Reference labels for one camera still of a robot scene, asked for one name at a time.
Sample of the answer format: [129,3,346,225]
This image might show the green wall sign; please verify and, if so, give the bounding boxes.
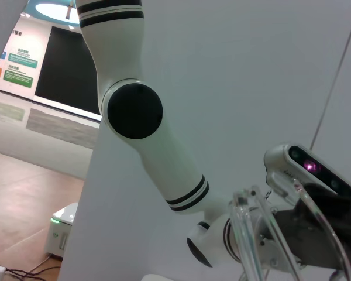
[3,70,35,88]
[8,54,38,70]

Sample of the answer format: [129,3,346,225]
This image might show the black floor cable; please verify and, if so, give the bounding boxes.
[2,253,63,281]

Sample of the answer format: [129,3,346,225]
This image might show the black wall screen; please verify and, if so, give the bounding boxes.
[34,25,103,115]

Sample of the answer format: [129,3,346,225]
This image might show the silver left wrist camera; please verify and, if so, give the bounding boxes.
[263,143,351,204]

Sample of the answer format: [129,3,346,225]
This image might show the round ceiling lamp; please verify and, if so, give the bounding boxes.
[26,0,82,26]

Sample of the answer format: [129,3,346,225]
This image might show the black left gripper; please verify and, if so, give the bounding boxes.
[270,183,351,273]

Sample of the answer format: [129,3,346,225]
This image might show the white floor device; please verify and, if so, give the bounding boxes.
[44,201,80,259]

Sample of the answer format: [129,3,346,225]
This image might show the clear white glasses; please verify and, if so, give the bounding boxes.
[228,178,351,281]

